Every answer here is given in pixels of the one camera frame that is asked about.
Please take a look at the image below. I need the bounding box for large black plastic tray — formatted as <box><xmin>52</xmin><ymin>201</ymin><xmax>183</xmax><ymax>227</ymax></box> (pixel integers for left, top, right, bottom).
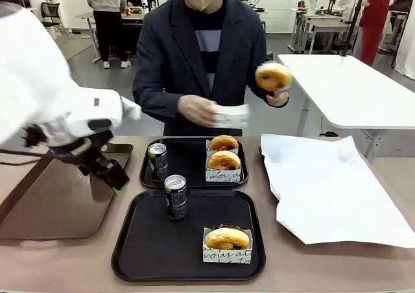
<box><xmin>111</xmin><ymin>189</ymin><xmax>267</xmax><ymax>283</ymax></box>

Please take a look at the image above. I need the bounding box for person's right forearm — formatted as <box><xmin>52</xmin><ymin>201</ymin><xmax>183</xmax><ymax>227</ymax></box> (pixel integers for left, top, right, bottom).
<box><xmin>132</xmin><ymin>82</ymin><xmax>183</xmax><ymax>124</ymax></box>

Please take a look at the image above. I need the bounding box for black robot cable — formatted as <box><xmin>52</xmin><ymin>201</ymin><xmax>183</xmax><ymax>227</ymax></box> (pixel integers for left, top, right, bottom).
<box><xmin>0</xmin><ymin>148</ymin><xmax>54</xmax><ymax>166</ymax></box>

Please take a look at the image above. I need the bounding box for white curtain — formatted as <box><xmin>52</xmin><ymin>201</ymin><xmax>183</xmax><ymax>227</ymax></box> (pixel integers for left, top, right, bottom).
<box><xmin>395</xmin><ymin>1</ymin><xmax>415</xmax><ymax>80</ymax></box>

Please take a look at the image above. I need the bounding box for grey white background workbench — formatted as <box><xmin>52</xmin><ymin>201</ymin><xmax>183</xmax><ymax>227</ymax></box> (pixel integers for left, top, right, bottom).
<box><xmin>288</xmin><ymin>6</ymin><xmax>361</xmax><ymax>54</ymax></box>

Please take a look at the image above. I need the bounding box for black tripod pole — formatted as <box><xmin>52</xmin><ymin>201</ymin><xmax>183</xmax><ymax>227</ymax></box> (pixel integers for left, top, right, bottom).
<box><xmin>340</xmin><ymin>0</ymin><xmax>371</xmax><ymax>56</ymax></box>

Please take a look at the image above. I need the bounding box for person's left forearm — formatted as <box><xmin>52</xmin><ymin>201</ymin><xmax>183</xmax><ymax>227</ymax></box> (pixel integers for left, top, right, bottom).
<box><xmin>244</xmin><ymin>75</ymin><xmax>272</xmax><ymax>108</ymax></box>

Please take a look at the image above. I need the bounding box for person in dark jacket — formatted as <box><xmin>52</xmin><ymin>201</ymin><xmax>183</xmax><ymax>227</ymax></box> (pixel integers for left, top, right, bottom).
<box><xmin>132</xmin><ymin>0</ymin><xmax>270</xmax><ymax>137</ymax></box>

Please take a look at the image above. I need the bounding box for small black plastic tray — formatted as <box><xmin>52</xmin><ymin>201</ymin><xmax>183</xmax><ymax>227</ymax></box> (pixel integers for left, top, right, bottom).
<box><xmin>139</xmin><ymin>137</ymin><xmax>250</xmax><ymax>189</ymax></box>

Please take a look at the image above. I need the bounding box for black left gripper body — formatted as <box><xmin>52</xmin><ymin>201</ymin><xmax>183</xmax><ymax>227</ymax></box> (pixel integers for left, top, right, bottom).
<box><xmin>48</xmin><ymin>129</ymin><xmax>114</xmax><ymax>168</ymax></box>

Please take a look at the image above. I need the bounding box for person's left hand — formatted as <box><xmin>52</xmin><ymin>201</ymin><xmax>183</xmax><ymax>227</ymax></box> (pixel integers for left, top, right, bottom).
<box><xmin>266</xmin><ymin>89</ymin><xmax>289</xmax><ymax>108</ymax></box>

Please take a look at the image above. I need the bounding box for plain golden donut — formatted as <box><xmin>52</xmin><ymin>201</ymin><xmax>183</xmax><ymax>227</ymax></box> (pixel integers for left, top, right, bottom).
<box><xmin>205</xmin><ymin>227</ymin><xmax>250</xmax><ymax>250</ymax></box>

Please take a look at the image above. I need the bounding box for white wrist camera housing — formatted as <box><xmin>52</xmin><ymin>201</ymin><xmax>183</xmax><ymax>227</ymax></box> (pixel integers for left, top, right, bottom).
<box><xmin>66</xmin><ymin>88</ymin><xmax>143</xmax><ymax>139</ymax></box>

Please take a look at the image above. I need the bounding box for white frame background table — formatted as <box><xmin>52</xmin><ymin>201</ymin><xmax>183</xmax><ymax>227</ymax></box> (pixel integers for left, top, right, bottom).
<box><xmin>75</xmin><ymin>12</ymin><xmax>102</xmax><ymax>64</ymax></box>

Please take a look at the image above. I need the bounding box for white paper sheet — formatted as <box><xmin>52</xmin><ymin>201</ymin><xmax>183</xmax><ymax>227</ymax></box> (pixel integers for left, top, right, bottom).
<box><xmin>260</xmin><ymin>133</ymin><xmax>415</xmax><ymax>249</ymax></box>

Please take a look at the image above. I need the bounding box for purple sprinkled donut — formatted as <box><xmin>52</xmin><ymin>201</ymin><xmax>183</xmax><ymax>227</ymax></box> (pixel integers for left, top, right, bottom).
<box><xmin>255</xmin><ymin>62</ymin><xmax>294</xmax><ymax>91</ymax></box>

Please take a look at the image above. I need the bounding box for person in grey hoodie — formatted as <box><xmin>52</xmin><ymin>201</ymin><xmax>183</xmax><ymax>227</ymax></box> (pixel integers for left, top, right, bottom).
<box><xmin>82</xmin><ymin>0</ymin><xmax>132</xmax><ymax>69</ymax></box>

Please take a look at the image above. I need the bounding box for black office chair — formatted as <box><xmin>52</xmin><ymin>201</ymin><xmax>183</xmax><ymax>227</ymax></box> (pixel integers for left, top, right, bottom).
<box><xmin>40</xmin><ymin>1</ymin><xmax>71</xmax><ymax>45</ymax></box>

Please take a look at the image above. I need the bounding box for person's right hand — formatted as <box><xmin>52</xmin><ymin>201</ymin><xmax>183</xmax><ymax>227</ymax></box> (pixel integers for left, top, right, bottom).
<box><xmin>177</xmin><ymin>94</ymin><xmax>218</xmax><ymax>128</ymax></box>

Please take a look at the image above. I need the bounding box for black Pepsi can green top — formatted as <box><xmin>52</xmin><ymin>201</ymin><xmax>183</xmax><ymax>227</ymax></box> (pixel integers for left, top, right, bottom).
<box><xmin>164</xmin><ymin>174</ymin><xmax>188</xmax><ymax>220</ymax></box>
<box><xmin>147</xmin><ymin>143</ymin><xmax>169</xmax><ymax>183</ymax></box>

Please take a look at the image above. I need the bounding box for brown plastic tray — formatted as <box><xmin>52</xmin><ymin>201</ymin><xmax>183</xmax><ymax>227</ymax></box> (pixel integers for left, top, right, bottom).
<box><xmin>0</xmin><ymin>143</ymin><xmax>134</xmax><ymax>242</ymax></box>

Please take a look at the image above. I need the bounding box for person in red clothes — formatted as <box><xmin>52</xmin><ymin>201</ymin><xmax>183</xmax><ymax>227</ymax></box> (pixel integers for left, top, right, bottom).
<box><xmin>359</xmin><ymin>0</ymin><xmax>394</xmax><ymax>66</ymax></box>

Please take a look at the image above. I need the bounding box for yellow glazed donut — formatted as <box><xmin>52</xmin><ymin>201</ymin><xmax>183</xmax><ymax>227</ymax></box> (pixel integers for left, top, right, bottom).
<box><xmin>209</xmin><ymin>134</ymin><xmax>240</xmax><ymax>152</ymax></box>

